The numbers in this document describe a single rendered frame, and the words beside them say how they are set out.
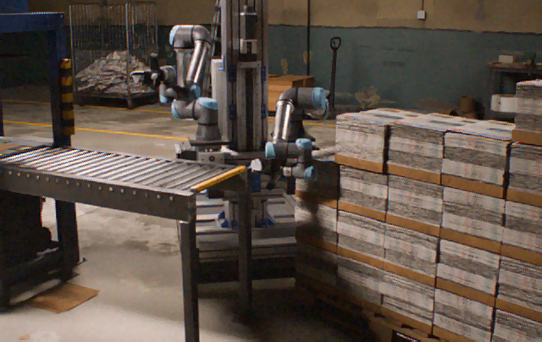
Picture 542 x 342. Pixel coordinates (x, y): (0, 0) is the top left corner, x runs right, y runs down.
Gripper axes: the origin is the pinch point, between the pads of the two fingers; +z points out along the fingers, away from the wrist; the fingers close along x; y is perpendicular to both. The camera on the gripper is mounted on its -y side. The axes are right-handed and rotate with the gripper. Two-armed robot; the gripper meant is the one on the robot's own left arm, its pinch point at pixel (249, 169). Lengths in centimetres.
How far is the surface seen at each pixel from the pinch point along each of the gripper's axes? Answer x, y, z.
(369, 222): 2, -18, -64
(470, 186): 20, 9, -112
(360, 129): 1, 25, -58
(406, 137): 8, 25, -81
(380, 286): 4, -48, -71
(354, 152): -1, 14, -55
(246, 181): 13.5, -2.5, -5.4
